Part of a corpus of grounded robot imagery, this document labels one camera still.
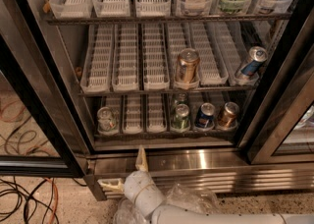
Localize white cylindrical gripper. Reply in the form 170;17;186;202
98;145;166;218

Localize silver 7up can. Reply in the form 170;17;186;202
97;107;117;132

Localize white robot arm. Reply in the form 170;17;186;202
97;145;314;224

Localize green soda can front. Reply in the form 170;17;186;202
171;104;189;131

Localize green soda can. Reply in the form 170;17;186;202
171;104;189;131
172;93;188;107

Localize green soda can behind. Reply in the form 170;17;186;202
172;93;188;107

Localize blue soda can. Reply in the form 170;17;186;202
194;103;215;130

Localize left glass fridge door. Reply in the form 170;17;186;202
0;0;93;178

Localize glass fridge door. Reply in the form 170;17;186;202
238;0;314;165
0;0;93;178

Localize steel fridge base grille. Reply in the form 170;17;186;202
84;149;314;200

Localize copper can bottom shelf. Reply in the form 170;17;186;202
217;102;239;129

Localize gold can middle shelf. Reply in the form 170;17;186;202
175;48;200;84

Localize right glass fridge door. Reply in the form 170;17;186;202
238;0;314;165

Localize blue silver slim can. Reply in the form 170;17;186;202
235;46;268;80

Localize crumpled clear plastic bag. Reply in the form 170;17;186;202
113;184;220;224

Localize bottom wire shelf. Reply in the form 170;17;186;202
94;130;235;140

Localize wire shelf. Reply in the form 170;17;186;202
45;13;291;26
78;85;257;97
94;130;235;140

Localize orange cable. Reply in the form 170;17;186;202
41;177;60;224

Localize black cables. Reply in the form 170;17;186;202
0;176;87;224

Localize middle wire shelf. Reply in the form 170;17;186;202
78;85;257;97

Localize top wire shelf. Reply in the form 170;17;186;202
45;13;291;26

